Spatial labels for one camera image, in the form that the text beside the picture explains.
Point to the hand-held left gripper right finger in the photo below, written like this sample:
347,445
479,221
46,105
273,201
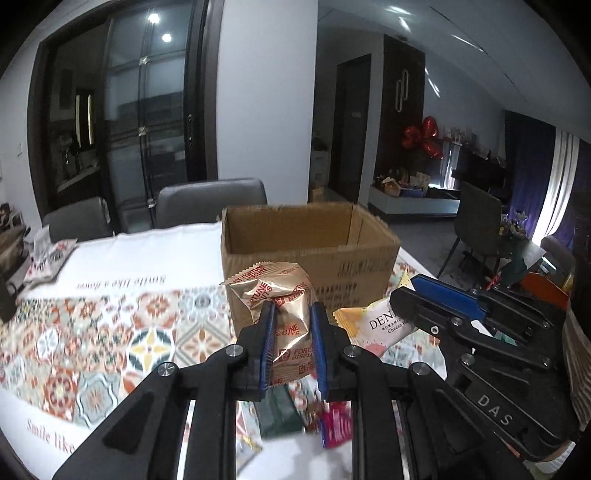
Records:
318,350

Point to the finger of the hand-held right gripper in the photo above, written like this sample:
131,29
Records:
448,297
429,314

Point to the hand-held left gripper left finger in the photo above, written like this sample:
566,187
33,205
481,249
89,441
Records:
268,344

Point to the gold snack packet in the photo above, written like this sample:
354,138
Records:
286,295

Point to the white yellow snack packet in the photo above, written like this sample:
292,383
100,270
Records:
374,323

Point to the dark green snack packet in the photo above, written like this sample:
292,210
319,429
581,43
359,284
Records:
277,410

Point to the pink snack packet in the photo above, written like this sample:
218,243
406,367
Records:
337,421

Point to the dark chair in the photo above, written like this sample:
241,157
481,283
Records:
475,221

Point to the flower bouquet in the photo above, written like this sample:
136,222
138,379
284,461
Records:
512,228

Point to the orange box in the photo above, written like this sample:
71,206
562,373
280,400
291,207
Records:
545,290

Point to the white low sideboard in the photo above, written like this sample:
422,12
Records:
415,205

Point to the purple curtain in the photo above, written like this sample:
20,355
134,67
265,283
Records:
531,175

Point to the patterned tablecloth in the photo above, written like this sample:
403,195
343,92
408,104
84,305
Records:
115,332

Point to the white curtain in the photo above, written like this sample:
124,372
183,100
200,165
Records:
556,184

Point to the small floor cardboard box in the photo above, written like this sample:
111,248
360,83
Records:
316,194

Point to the wide grey dining chair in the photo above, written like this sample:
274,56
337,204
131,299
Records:
207,198

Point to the red balloon bow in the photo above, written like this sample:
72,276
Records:
427,134

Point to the dark wooden door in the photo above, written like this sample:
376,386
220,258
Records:
351,129

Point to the tall dark cabinet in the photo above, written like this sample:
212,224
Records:
399,92

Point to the narrow grey dining chair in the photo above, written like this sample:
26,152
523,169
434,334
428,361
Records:
78,217

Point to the white printed snack bag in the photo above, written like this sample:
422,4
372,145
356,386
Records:
51,258

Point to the sliding glass door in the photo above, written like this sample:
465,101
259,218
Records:
152,115

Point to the black cup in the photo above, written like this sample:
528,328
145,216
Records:
7,300

